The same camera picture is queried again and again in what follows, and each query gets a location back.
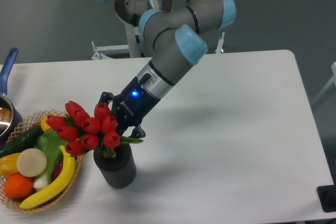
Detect orange fruit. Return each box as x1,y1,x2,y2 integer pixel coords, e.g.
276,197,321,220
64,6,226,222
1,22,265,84
4,173,33,199

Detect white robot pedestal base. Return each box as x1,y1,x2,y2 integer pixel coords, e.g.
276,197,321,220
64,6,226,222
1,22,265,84
101,0,235,58

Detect yellow banana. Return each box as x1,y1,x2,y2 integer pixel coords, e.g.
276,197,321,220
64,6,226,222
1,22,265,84
19,145,71,210

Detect yellow bell pepper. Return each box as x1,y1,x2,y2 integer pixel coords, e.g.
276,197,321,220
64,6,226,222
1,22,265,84
1,153,20,177

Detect yellow squash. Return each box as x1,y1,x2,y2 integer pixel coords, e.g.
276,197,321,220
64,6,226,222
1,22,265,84
40,114,51,132

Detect blue handled saucepan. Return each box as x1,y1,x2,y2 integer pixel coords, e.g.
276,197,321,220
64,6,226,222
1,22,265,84
1,48,23,149

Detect dark grey ribbed vase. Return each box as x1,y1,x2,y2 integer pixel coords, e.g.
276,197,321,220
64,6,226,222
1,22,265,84
93,144,137,188

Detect red tulip bouquet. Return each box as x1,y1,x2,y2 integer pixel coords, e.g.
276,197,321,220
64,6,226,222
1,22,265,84
46,101,143,158

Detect green bok choy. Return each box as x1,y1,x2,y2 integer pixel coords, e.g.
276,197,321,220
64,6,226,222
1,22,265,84
33,129,67,191

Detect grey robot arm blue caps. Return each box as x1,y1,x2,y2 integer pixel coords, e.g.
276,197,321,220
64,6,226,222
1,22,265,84
96,0,236,138

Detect purple red vegetable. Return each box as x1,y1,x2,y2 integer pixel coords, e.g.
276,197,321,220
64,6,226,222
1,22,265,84
52,145,77,181

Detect woven wicker basket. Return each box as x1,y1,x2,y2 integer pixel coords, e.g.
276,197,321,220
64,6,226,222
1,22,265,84
1,109,83,214

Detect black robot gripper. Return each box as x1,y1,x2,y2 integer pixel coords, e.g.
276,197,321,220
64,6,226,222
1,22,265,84
98,76,160,139

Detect black device at table edge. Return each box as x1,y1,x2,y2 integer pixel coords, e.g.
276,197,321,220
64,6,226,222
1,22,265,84
317,185,335,212

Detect dark green cucumber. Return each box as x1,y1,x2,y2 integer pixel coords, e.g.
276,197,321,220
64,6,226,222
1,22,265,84
1,125,43,157

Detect beige round disc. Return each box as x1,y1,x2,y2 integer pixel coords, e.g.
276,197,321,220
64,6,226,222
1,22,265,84
16,148,47,177

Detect white furniture frame right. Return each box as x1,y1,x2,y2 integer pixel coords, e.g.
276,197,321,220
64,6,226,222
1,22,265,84
311,62,335,111

